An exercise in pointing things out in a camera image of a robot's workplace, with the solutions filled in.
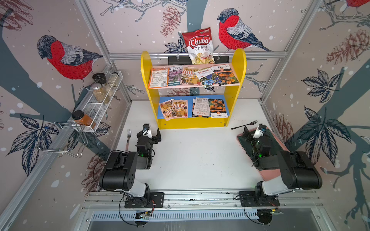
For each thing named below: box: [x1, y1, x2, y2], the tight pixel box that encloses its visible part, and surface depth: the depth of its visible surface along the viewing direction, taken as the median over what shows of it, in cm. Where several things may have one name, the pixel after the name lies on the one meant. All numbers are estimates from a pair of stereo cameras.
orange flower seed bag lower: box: [208, 98, 229, 119], surface depth 98 cm
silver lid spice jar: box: [91, 82, 107, 103], surface depth 73 cm
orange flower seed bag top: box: [210, 64, 240, 87], surface depth 79 cm
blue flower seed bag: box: [199, 72, 222, 93], surface depth 76 cm
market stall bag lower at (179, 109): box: [171, 99, 189, 119], surface depth 98 cm
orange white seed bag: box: [147, 67, 170, 90], surface depth 78 cm
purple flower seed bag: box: [168, 65, 183, 87], surface depth 78 cm
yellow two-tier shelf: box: [140, 48, 247, 130], surface depth 83 cm
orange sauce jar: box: [71, 110, 97, 129], surface depth 62 cm
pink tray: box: [237, 126, 290, 181], surface depth 83 cm
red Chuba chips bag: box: [181, 26, 216, 65], surface depth 85 cm
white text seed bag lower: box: [191, 97, 211, 118], surface depth 97 cm
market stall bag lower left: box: [158, 98, 179, 122], surface depth 97 cm
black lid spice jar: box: [92, 72, 110, 96], surface depth 76 cm
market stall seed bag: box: [180, 65, 210, 86], surface depth 79 cm
